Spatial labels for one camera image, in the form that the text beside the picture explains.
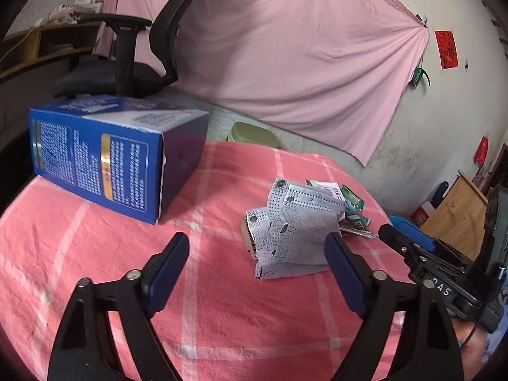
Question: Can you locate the dark foil wrapper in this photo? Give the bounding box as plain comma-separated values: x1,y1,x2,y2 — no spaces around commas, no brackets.
339,214,377,239

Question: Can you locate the blue printed cardboard box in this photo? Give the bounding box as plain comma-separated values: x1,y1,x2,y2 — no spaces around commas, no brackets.
29,95,210,225

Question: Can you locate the blue item beside cabinet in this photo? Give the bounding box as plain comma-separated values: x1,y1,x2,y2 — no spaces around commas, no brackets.
432,181,449,209

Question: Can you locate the pink checked cloth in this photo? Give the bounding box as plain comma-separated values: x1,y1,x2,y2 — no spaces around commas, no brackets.
0,141,421,381

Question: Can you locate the green snack wrapper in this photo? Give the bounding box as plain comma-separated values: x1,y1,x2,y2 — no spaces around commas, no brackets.
342,184,365,212

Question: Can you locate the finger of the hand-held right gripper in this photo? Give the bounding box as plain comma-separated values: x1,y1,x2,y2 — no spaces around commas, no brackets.
378,224,428,267
389,216,436,249

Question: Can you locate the pile of papers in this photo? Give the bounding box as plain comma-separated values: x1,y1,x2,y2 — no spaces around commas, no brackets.
48,0,104,24

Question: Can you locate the wooden shelf desk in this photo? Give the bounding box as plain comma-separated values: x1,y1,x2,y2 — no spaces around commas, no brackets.
0,22,104,84

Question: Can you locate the white printed paper scrap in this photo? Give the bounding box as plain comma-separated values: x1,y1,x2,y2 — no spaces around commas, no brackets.
310,180,343,203

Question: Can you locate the wooden cabinet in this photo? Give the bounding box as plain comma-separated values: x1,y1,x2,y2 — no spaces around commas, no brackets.
420,170,491,260

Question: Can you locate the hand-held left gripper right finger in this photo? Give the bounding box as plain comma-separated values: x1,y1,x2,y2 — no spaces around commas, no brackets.
324,231,465,381

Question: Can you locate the red wall paper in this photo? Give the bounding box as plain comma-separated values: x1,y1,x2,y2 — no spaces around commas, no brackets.
434,30,459,70

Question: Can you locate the slatted wall vent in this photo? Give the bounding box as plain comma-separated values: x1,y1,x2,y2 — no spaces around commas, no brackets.
478,0,508,58

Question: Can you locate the black office chair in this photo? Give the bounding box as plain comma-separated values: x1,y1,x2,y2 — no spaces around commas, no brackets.
53,0,227,100

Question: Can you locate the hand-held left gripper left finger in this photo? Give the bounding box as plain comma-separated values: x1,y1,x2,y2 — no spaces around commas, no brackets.
47,232,190,381

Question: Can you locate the white perforated paper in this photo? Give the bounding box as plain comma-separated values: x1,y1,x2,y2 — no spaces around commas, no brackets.
241,178,346,280

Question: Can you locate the red hanging charm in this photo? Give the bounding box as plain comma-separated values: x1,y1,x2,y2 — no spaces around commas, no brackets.
473,136,490,165

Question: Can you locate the green plastic stool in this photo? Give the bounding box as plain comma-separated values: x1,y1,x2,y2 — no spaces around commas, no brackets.
226,122,280,148

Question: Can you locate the red box beside cabinet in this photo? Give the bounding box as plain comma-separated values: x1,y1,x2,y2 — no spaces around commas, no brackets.
411,202,435,228

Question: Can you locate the pink hanging sheet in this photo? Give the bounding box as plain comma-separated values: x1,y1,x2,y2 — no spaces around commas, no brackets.
93,0,431,167

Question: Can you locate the green hanging wall item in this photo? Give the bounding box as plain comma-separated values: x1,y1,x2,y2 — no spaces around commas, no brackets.
411,65,431,88

